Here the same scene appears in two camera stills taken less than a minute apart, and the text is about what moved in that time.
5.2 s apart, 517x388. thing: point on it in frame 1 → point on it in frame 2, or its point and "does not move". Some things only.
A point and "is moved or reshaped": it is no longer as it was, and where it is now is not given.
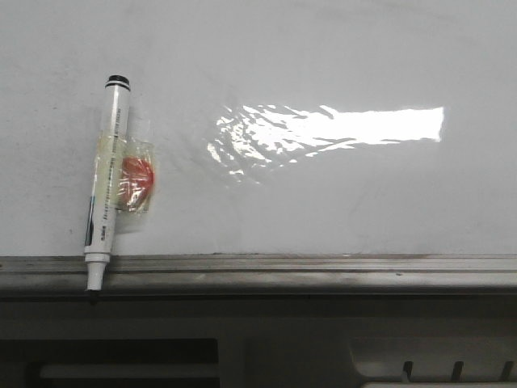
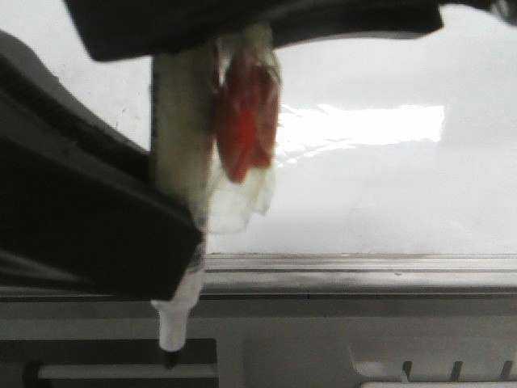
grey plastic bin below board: [259, 343] does not move
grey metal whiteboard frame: [319, 274] does not move
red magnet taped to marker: [124, 172] is moved or reshaped
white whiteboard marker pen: [105, 181] is moved or reshaped
